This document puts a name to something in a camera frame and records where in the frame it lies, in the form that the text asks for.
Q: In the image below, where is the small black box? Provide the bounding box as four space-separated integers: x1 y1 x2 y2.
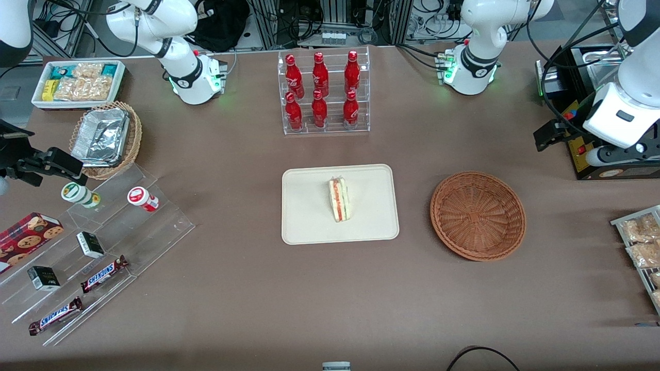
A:
76 231 105 259
27 266 61 292

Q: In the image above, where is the red cola bottle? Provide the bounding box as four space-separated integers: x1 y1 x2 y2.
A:
285 54 305 99
343 90 359 128
312 52 329 97
344 50 361 94
311 90 328 128
285 92 303 130

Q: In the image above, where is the black bag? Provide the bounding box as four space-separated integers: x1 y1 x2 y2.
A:
188 0 251 52

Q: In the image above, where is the steel warmer pan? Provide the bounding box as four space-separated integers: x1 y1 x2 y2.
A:
585 49 627 91

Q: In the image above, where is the cream plastic tray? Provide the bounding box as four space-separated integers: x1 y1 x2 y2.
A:
281 164 400 245

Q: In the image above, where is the silver foil tray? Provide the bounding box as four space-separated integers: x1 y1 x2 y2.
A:
71 107 130 168

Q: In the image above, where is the black floor cable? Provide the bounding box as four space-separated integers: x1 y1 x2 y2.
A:
446 346 521 371

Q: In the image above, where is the triangular sandwich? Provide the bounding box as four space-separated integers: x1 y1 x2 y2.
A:
328 177 352 223

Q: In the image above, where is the small tan wicker basket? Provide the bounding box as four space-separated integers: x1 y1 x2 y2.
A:
69 101 143 180

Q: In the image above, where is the tray of packaged snacks right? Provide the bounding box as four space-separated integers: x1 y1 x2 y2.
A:
610 205 660 315

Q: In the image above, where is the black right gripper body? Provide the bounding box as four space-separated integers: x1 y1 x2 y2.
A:
0 120 35 172

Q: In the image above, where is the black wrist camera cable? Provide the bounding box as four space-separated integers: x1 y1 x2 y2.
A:
526 0 627 124

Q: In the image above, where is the large brown wicker basket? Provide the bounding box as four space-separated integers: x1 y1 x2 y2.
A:
430 171 527 262

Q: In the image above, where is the clear acrylic bottle rack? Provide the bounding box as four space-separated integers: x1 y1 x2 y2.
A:
277 46 371 136

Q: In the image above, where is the green lid cup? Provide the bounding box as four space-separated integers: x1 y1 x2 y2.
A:
61 182 102 209

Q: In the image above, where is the clear rice cracker bag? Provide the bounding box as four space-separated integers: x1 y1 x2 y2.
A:
54 76 112 102
72 63 104 79

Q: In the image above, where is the white snack bin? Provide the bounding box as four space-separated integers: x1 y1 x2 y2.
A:
31 60 127 110

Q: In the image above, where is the clear acrylic stepped display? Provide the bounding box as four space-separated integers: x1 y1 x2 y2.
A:
0 164 196 347

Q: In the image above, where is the red lid cup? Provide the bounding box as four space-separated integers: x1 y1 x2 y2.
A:
127 187 160 212

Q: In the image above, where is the brown snickers bar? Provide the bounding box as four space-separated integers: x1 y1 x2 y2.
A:
28 296 84 336
80 256 129 294

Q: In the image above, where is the red cookie box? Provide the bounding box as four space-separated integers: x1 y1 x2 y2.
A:
0 212 65 274

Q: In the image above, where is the black food warmer machine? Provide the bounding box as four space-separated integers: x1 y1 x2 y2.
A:
535 44 660 181

